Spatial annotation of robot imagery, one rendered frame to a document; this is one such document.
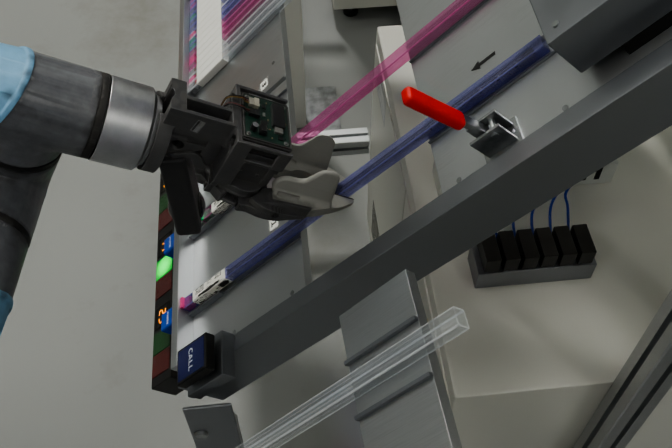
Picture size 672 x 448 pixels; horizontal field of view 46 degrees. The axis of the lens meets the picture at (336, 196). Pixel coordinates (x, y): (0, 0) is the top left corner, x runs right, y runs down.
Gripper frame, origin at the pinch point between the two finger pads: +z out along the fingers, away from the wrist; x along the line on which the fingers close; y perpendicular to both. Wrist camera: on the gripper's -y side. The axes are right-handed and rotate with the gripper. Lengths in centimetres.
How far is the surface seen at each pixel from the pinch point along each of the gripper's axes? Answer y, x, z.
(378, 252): 4.5, -9.6, 0.7
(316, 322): -7.8, -10.0, 0.9
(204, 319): -22.6, -2.6, -5.1
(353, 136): -47, 62, 37
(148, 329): -97, 39, 12
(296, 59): -57, 94, 32
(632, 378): -5.2, -11.6, 41.6
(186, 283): -24.4, 3.0, -6.6
